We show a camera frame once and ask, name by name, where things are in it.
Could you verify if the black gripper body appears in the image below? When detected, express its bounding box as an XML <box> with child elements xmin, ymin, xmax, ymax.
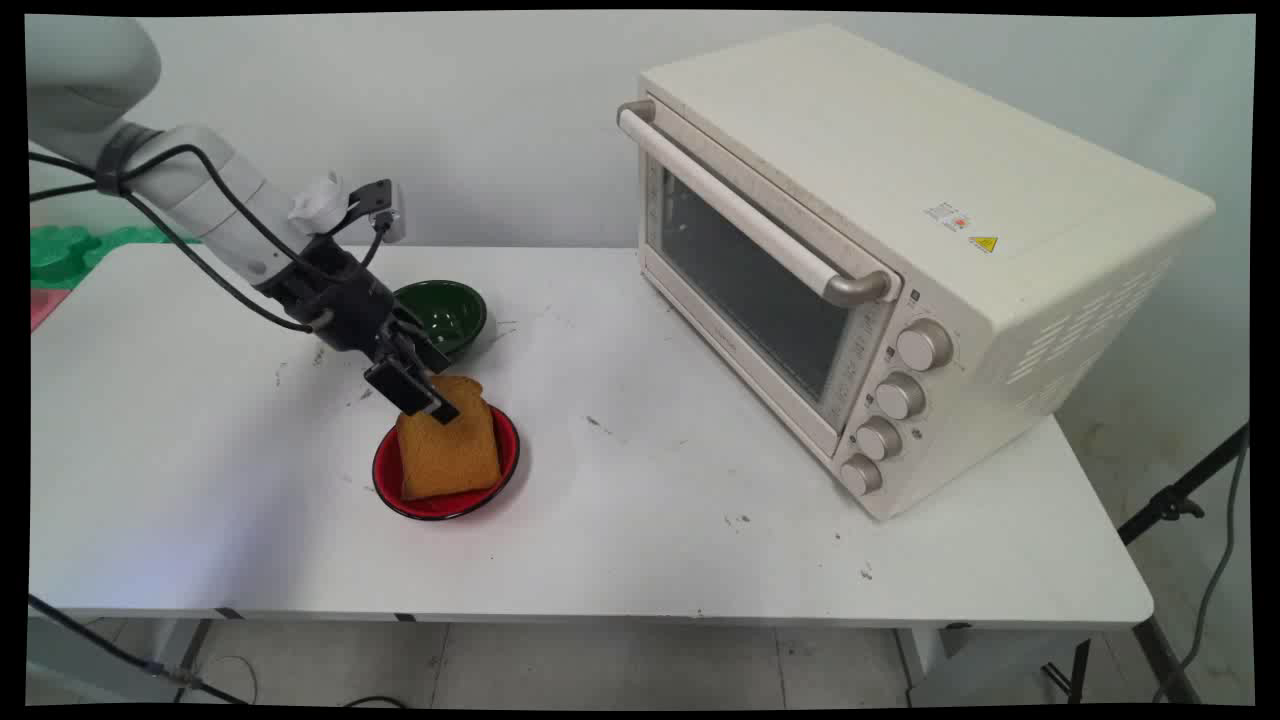
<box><xmin>260</xmin><ymin>243</ymin><xmax>423</xmax><ymax>368</ymax></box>

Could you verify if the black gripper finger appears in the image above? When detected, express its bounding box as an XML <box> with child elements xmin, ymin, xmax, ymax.
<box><xmin>363</xmin><ymin>357</ymin><xmax>462</xmax><ymax>424</ymax></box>
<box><xmin>394</xmin><ymin>311</ymin><xmax>452</xmax><ymax>374</ymax></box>

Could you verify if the glass oven door with handle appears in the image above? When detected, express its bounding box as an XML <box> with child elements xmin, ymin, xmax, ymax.
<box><xmin>617</xmin><ymin>98</ymin><xmax>903</xmax><ymax>461</ymax></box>

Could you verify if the dark green bowl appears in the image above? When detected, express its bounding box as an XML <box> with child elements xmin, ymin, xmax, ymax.
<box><xmin>392</xmin><ymin>280</ymin><xmax>488</xmax><ymax>359</ymax></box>

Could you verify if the brown toast slice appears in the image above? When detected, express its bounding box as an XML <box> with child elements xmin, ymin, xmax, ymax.
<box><xmin>396</xmin><ymin>374</ymin><xmax>502</xmax><ymax>502</ymax></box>

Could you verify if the red plate with black rim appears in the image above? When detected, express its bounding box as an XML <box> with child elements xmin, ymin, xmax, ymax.
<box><xmin>371</xmin><ymin>404</ymin><xmax>521</xmax><ymax>522</ymax></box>

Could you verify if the green cloth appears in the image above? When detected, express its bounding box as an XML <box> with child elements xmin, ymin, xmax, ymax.
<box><xmin>30</xmin><ymin>224</ymin><xmax>201</xmax><ymax>292</ymax></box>

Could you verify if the pink foam mat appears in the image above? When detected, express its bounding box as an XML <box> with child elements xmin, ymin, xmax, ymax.
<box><xmin>30</xmin><ymin>287</ymin><xmax>72</xmax><ymax>332</ymax></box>

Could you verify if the grey table leg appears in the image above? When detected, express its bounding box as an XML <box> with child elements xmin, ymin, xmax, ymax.
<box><xmin>170</xmin><ymin>619</ymin><xmax>217</xmax><ymax>704</ymax></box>

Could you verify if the large silver oven knob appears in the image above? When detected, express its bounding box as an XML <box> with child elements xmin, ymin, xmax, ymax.
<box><xmin>895</xmin><ymin>318</ymin><xmax>954</xmax><ymax>373</ymax></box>

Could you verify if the warning sticker label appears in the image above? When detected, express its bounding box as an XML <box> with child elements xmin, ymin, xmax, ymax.
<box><xmin>924</xmin><ymin>201</ymin><xmax>1000</xmax><ymax>255</ymax></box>

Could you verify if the cream toaster oven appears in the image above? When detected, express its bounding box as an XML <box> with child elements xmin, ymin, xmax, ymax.
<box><xmin>617</xmin><ymin>24</ymin><xmax>1217</xmax><ymax>522</ymax></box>

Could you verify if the black tripod stand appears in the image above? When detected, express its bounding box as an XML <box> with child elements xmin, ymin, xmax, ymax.
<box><xmin>1040</xmin><ymin>421</ymin><xmax>1251</xmax><ymax>704</ymax></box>

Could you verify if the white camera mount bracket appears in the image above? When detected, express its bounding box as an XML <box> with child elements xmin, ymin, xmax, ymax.
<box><xmin>288</xmin><ymin>171</ymin><xmax>350</xmax><ymax>237</ymax></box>

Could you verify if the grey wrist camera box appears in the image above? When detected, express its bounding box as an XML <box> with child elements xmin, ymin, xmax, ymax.
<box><xmin>348</xmin><ymin>179</ymin><xmax>407</xmax><ymax>245</ymax></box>

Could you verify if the black floor cable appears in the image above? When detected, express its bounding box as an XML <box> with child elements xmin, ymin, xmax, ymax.
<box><xmin>28</xmin><ymin>594</ymin><xmax>251</xmax><ymax>706</ymax></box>

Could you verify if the grey hanging cable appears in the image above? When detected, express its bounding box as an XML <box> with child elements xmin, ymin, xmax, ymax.
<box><xmin>1150</xmin><ymin>440</ymin><xmax>1251</xmax><ymax>704</ymax></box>

